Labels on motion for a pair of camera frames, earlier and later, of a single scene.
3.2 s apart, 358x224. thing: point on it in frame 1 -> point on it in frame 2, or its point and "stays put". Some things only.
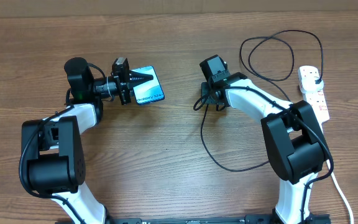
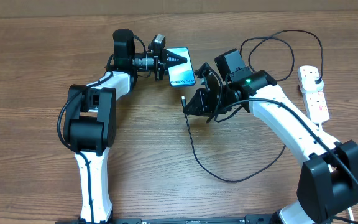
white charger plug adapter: (309, 86) stays put
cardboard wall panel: (65, 9) stays put
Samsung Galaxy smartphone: (150, 91) -> (182, 74)
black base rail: (194, 219) stays put
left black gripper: (125, 82) -> (167, 61)
